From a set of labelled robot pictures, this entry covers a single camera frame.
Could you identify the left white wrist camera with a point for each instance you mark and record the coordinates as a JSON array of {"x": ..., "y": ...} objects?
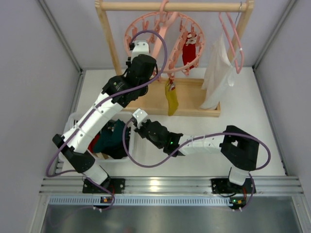
[{"x": 139, "y": 47}]

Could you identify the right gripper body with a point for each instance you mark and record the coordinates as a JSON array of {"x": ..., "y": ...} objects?
[{"x": 141, "y": 128}]

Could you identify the pink round clip hanger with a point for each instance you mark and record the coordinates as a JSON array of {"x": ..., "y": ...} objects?
[{"x": 173, "y": 27}]

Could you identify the white plastic basket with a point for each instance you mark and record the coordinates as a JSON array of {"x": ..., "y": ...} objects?
[{"x": 129, "y": 135}]

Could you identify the wooden clothes rack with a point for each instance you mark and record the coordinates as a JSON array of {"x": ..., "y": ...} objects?
[{"x": 189, "y": 93}]

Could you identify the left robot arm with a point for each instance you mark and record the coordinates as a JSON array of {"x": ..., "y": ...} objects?
[{"x": 119, "y": 91}]

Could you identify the green christmas patterned sock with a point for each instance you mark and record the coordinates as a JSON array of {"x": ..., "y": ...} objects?
[{"x": 111, "y": 133}]

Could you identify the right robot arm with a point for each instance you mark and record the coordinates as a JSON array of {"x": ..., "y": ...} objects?
[{"x": 234, "y": 144}]

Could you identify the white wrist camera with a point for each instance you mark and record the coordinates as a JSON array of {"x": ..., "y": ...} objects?
[
  {"x": 139, "y": 116},
  {"x": 139, "y": 47}
]

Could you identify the aluminium mounting rail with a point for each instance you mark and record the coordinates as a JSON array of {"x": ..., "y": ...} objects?
[{"x": 165, "y": 191}]

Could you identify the pink wire clothes hanger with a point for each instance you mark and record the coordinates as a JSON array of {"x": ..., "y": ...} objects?
[{"x": 235, "y": 46}]

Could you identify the red santa sock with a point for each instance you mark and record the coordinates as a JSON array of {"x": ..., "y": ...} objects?
[{"x": 95, "y": 146}]

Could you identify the white hanging cloth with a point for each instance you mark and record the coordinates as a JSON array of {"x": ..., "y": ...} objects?
[{"x": 216, "y": 75}]

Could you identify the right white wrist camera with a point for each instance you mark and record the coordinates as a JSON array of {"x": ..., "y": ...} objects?
[{"x": 139, "y": 116}]

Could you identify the black clothes in basket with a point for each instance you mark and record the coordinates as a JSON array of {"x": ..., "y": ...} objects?
[{"x": 117, "y": 152}]

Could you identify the mustard yellow sock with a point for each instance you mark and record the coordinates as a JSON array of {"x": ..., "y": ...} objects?
[{"x": 171, "y": 97}]

